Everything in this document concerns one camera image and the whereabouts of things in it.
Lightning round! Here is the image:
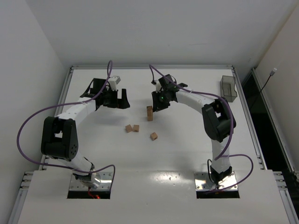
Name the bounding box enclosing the long dark wood block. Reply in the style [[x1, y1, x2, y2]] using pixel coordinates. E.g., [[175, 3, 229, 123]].
[[147, 112, 153, 121]]

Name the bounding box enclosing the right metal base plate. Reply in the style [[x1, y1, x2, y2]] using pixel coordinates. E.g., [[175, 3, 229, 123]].
[[194, 171, 238, 192]]

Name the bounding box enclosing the aluminium table frame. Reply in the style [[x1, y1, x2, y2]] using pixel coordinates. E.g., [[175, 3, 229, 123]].
[[9, 65, 299, 224]]

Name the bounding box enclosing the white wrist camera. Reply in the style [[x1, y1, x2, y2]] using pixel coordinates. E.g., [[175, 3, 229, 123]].
[[151, 80, 163, 92], [108, 76, 121, 91]]

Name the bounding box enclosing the black wall cable with plug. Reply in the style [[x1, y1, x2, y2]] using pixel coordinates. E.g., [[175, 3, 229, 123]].
[[247, 68, 278, 110]]

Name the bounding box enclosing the light wood cube with letter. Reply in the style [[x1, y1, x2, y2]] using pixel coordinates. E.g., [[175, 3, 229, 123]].
[[133, 125, 140, 132]]

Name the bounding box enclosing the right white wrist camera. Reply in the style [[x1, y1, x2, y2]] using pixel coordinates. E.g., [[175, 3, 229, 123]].
[[151, 80, 163, 92]]

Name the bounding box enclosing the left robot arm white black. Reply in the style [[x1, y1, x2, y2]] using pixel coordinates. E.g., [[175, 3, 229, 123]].
[[41, 76, 130, 183]]

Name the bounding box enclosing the metal base plate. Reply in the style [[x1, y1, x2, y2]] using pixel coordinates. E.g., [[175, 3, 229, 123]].
[[194, 171, 238, 192], [69, 172, 112, 191]]

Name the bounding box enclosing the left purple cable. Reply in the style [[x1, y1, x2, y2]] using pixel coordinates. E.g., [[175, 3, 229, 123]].
[[16, 60, 115, 185]]

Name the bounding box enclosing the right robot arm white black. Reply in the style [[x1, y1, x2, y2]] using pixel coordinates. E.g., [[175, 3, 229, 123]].
[[151, 74, 236, 184]]

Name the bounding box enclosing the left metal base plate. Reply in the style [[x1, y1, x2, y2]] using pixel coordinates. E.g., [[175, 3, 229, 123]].
[[69, 172, 112, 191]]

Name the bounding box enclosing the grey translucent plastic bin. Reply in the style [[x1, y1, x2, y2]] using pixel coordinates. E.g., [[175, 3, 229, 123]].
[[220, 76, 237, 103]]

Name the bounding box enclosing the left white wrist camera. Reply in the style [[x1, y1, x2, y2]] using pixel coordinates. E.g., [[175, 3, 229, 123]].
[[108, 76, 121, 91]]

